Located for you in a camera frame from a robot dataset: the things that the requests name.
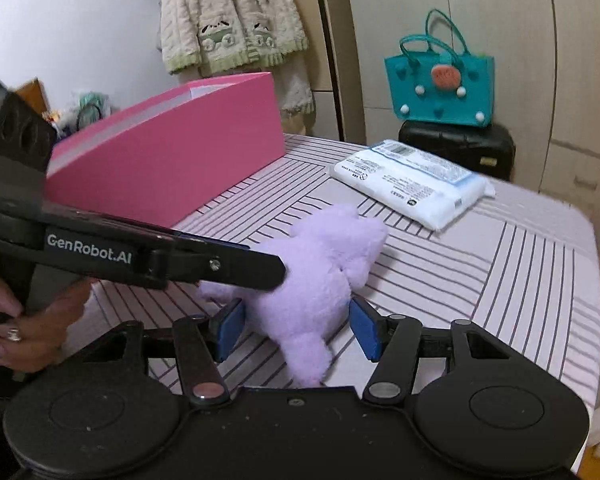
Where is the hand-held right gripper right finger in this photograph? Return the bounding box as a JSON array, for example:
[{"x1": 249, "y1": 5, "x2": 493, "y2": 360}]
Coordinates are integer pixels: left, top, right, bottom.
[{"x1": 349, "y1": 295, "x2": 561, "y2": 403}]

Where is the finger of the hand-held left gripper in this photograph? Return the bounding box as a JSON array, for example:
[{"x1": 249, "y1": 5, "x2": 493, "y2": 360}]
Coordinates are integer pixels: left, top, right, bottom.
[
  {"x1": 147, "y1": 239, "x2": 287, "y2": 292},
  {"x1": 172, "y1": 230, "x2": 253, "y2": 252}
]

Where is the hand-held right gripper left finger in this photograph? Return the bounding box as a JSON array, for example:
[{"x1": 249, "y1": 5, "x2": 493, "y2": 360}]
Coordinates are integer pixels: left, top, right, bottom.
[{"x1": 87, "y1": 297, "x2": 246, "y2": 408}]

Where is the purple plush toy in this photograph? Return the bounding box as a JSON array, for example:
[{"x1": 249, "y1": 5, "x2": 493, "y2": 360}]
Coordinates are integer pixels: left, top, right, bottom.
[{"x1": 197, "y1": 203, "x2": 390, "y2": 388}]

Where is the pink cardboard box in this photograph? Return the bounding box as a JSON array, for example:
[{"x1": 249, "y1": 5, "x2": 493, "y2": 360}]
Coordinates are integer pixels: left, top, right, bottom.
[{"x1": 45, "y1": 72, "x2": 287, "y2": 228}]

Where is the person's left hand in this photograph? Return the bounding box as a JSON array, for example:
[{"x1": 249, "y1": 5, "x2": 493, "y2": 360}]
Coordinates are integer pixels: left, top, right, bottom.
[{"x1": 0, "y1": 260, "x2": 92, "y2": 373}]

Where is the brown wooden furniture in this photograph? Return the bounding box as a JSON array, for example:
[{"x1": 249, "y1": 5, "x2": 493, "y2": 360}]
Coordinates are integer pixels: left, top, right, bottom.
[{"x1": 14, "y1": 78, "x2": 48, "y2": 118}]

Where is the pale green bundle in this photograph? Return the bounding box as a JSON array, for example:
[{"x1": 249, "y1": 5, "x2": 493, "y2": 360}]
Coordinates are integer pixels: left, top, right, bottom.
[{"x1": 55, "y1": 91, "x2": 112, "y2": 133}]

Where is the striped bed sheet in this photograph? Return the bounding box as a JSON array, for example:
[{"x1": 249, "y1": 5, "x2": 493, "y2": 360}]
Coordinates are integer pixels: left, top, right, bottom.
[{"x1": 85, "y1": 132, "x2": 600, "y2": 413}]

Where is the white wet wipes pack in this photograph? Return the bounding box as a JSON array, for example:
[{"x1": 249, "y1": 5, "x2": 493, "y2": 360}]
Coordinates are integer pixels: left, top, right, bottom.
[{"x1": 328, "y1": 139, "x2": 496, "y2": 232}]

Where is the black suitcase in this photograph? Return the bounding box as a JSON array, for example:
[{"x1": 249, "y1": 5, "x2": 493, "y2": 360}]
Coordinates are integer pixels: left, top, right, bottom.
[{"x1": 398, "y1": 120, "x2": 517, "y2": 183}]

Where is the cream knitted garment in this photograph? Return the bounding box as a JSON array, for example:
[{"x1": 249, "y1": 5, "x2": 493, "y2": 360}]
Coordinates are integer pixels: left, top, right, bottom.
[{"x1": 157, "y1": 0, "x2": 316, "y2": 120}]

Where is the teal felt handbag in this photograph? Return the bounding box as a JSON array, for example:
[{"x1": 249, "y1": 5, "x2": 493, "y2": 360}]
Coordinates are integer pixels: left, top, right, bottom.
[{"x1": 384, "y1": 8, "x2": 496, "y2": 128}]

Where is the beige wardrobe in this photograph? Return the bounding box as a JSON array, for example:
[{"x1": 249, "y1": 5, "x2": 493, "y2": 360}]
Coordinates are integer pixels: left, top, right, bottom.
[{"x1": 315, "y1": 0, "x2": 600, "y2": 211}]

